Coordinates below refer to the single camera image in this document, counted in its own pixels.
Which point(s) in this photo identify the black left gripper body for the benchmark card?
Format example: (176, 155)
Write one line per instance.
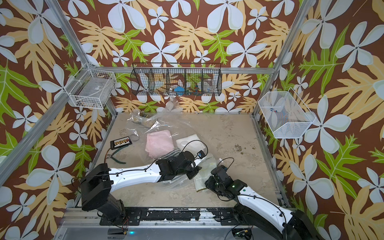
(191, 172)

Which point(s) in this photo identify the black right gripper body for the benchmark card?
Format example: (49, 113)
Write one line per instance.
(213, 185)

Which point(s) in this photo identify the pale green towel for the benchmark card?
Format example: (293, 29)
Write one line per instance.
(207, 164)

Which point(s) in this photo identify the pink towel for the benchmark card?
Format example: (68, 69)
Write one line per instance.
(159, 144)

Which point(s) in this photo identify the green white striped towel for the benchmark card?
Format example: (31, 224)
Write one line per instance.
(174, 157)

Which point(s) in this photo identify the clear plastic vacuum bag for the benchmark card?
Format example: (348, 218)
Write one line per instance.
(169, 118)

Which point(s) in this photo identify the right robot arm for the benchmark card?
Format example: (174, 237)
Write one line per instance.
(254, 210)

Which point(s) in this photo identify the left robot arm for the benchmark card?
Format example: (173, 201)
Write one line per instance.
(97, 185)

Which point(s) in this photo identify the black parallel charging board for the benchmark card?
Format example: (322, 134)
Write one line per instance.
(119, 143)

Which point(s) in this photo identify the yellow black screwdriver bit case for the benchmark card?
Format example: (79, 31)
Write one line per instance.
(140, 116)

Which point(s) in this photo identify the white mesh basket right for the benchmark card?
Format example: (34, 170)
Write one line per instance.
(286, 114)

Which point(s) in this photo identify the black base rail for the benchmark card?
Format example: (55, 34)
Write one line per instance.
(138, 216)

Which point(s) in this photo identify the green handled pliers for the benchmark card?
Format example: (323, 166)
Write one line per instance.
(111, 156)

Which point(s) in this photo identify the black wire basket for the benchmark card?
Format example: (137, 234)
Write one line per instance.
(198, 79)

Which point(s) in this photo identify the white wire basket left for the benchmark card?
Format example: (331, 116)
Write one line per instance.
(92, 88)

